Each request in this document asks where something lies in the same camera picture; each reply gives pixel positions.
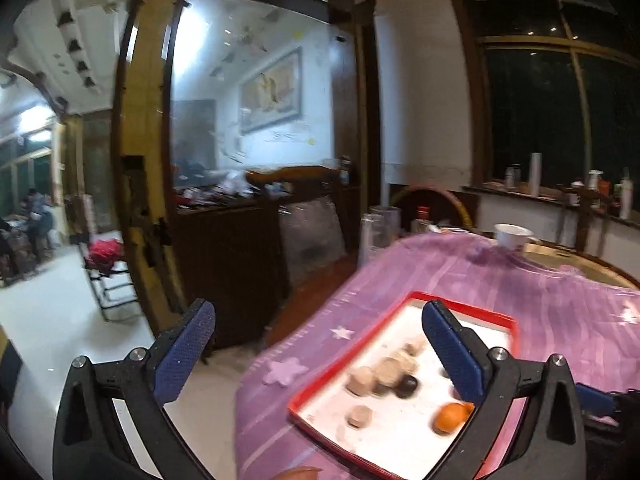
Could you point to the dark window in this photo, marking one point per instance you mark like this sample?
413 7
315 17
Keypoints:
555 85

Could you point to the dark purple fruit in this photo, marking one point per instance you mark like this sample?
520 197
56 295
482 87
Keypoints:
406 386

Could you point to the red rimmed white tray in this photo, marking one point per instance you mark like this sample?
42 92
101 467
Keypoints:
380 435

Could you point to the purple striped tablecloth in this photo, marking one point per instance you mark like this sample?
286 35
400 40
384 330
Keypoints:
550 310

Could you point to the metal frame chair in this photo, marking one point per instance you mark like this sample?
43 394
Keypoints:
112 285

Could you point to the dark wooden sideboard cabinet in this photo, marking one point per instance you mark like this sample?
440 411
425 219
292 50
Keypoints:
225 270

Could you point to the orange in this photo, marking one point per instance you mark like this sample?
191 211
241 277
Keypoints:
450 417

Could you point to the white bowl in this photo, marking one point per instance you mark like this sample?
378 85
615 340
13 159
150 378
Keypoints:
512 235

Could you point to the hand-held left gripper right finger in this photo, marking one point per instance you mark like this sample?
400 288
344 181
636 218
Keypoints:
452 355

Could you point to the red capped bottle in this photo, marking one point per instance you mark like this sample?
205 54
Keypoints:
422 215

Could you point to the person's left hand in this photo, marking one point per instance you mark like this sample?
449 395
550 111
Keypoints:
300 473

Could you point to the white roll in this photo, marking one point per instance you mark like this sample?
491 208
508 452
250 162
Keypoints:
535 173

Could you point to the red cloth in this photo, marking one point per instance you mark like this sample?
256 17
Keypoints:
105 252

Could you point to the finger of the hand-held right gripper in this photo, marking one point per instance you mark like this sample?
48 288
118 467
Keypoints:
595 400

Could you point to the round backed wooden chair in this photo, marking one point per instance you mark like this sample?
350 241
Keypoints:
440 200

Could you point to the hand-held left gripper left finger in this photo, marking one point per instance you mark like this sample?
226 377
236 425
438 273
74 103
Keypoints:
185 355

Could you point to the framed wall picture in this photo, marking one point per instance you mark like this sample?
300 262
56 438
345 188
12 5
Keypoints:
272 90

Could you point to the metal jar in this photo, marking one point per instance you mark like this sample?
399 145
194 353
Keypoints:
512 176

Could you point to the clear plastic pitcher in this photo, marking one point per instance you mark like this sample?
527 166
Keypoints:
380 230

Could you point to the plastic wrapped wooden chair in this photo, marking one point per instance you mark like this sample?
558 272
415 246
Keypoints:
310 220

